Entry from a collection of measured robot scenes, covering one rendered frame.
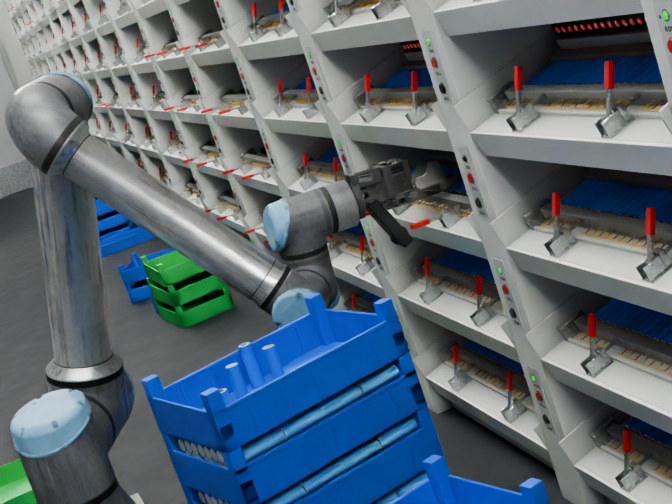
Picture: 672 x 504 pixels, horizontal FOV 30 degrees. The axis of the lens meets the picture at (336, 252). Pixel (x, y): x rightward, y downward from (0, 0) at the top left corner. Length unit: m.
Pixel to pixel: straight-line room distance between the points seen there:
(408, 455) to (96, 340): 0.90
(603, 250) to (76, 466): 1.05
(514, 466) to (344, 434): 0.84
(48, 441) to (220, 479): 0.73
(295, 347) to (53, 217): 0.69
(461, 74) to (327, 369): 0.59
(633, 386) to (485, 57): 0.56
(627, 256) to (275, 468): 0.56
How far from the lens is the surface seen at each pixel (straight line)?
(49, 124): 2.19
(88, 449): 2.35
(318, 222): 2.29
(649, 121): 1.59
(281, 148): 3.35
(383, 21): 2.20
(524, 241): 2.02
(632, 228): 1.79
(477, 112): 2.01
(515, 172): 2.04
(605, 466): 2.12
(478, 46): 2.01
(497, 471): 2.46
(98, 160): 2.19
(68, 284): 2.40
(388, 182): 2.33
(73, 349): 2.45
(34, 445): 2.34
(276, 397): 1.60
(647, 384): 1.86
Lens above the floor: 1.00
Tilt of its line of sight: 12 degrees down
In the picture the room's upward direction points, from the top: 19 degrees counter-clockwise
